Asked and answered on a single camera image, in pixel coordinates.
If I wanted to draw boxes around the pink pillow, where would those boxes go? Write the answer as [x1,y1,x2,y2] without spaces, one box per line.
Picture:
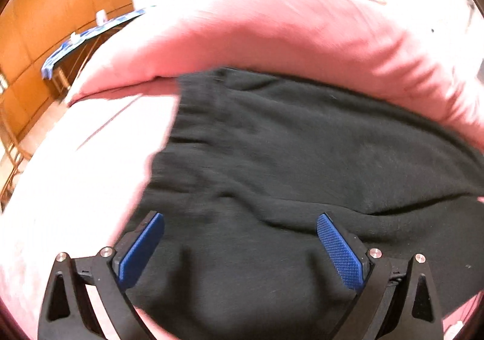
[66,0,484,152]

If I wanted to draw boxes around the black pants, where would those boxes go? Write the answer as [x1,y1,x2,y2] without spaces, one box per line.
[121,67,484,340]

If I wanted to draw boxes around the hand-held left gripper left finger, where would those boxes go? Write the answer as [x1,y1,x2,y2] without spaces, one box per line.
[38,211,165,340]

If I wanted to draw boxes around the wooden chair frame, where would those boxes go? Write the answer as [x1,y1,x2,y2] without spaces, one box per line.
[0,68,35,206]

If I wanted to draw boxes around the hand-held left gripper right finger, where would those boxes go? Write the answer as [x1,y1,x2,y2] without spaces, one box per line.
[316,212,444,340]

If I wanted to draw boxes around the table with blue cloth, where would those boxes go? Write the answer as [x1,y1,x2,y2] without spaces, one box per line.
[41,5,157,93]

